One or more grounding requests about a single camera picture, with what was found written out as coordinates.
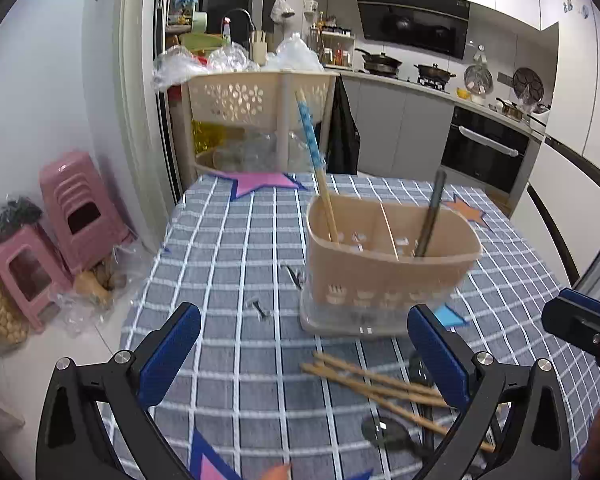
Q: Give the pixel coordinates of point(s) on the black curved faucet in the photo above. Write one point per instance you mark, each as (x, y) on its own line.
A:
(240, 11)

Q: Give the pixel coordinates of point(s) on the beige plastic utensil holder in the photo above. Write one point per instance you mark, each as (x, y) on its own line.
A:
(380, 270)

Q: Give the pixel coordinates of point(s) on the white refrigerator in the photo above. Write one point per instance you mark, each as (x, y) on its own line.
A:
(580, 60)

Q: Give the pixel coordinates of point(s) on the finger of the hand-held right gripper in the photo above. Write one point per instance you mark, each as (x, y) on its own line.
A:
(580, 325)

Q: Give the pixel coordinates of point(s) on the white spice rack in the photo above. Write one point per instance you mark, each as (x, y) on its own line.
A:
(332, 47)

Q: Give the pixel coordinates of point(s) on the round dark pan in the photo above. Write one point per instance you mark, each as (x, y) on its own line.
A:
(526, 82)

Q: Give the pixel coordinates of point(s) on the black hanging cloth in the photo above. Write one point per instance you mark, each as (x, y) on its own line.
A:
(342, 130)

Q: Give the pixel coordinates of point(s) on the pink blue-edged star sticker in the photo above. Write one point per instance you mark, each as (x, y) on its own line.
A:
(210, 467)
(262, 181)

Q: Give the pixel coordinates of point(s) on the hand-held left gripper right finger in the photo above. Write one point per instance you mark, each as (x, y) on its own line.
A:
(437, 355)

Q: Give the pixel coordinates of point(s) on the blue checked tablecloth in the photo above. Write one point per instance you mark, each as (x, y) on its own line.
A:
(230, 260)

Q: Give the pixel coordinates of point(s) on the yellow bowl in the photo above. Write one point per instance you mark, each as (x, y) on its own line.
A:
(463, 94)

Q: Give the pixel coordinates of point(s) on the clear plastic bags pile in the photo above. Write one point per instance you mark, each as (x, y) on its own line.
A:
(230, 57)

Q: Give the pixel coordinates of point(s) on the round silver steamer rack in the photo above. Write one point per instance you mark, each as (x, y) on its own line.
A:
(478, 79)

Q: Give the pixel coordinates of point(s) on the clear plastic floor bag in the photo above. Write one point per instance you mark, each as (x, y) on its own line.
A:
(100, 285)

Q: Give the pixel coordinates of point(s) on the green plastic basin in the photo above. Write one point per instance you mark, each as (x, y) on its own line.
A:
(202, 42)

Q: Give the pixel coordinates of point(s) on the black metal chair frame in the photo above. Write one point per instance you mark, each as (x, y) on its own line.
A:
(555, 235)

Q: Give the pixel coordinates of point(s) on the small pink stool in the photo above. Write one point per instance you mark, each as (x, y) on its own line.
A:
(30, 270)

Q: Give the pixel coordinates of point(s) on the small steel pot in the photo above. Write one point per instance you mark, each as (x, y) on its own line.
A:
(511, 109)

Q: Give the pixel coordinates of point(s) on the black built-in oven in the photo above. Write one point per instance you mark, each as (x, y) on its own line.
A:
(480, 150)

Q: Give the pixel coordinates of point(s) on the small black clip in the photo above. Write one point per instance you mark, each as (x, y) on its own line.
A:
(296, 277)
(260, 310)

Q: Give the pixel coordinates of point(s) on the black filled plastic bag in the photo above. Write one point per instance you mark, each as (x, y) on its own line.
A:
(10, 217)

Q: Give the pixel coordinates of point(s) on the blue patterned wooden chopstick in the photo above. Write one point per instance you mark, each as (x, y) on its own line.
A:
(310, 135)

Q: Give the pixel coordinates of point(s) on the beige perforated basket rack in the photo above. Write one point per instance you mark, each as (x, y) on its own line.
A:
(260, 95)

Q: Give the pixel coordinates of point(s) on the stack of large pink stools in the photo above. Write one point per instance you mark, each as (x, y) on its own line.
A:
(80, 200)

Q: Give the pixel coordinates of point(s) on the orange star sticker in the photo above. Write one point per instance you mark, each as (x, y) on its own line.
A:
(467, 210)

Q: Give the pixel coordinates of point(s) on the black range hood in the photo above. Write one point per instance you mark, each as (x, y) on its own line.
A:
(410, 20)

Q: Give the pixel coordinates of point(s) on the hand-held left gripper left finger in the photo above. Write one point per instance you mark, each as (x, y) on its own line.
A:
(172, 355)

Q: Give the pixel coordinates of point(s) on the hanging white plastic bag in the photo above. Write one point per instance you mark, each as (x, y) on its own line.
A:
(282, 7)

